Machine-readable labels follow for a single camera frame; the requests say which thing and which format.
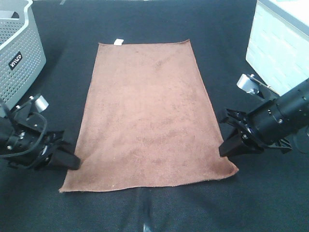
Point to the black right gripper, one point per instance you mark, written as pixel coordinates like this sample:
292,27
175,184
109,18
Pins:
244,139

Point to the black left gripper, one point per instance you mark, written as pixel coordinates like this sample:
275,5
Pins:
45,155

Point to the brown terry towel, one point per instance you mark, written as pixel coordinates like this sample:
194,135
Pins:
148,122

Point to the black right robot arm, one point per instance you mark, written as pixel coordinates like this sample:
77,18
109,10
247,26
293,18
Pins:
268,125

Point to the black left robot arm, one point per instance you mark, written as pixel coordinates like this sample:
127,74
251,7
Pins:
17,124

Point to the white plastic storage bin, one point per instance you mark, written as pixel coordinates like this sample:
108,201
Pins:
278,47

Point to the grey perforated laundry basket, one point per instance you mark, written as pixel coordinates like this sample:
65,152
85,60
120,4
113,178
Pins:
22,57

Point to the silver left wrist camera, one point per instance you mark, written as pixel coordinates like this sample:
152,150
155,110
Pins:
39,102

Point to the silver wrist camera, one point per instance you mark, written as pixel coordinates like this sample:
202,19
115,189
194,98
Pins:
249,84
39,102

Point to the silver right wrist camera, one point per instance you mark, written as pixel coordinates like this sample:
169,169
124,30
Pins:
249,84

